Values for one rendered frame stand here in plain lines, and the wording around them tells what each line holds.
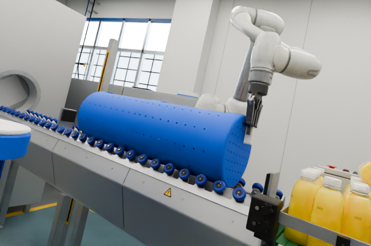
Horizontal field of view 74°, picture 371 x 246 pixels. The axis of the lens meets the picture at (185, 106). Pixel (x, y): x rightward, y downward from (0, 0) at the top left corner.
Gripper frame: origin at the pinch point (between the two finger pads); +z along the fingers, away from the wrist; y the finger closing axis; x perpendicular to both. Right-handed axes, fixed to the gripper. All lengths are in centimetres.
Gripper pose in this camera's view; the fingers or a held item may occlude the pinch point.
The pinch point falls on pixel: (249, 135)
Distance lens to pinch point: 99.8
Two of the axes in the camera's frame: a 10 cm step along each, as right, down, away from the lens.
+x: -8.1, -1.4, 5.7
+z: -2.1, 9.8, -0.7
